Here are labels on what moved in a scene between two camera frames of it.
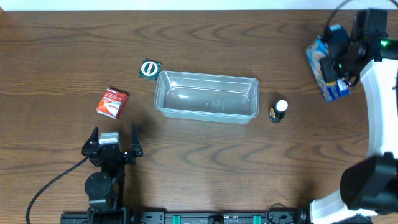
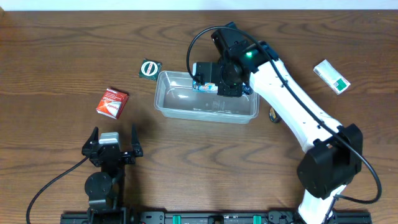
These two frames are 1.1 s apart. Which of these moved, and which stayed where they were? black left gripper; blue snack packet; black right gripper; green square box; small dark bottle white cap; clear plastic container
Moved: blue snack packet; black right gripper
Stayed: green square box; black left gripper; clear plastic container; small dark bottle white cap
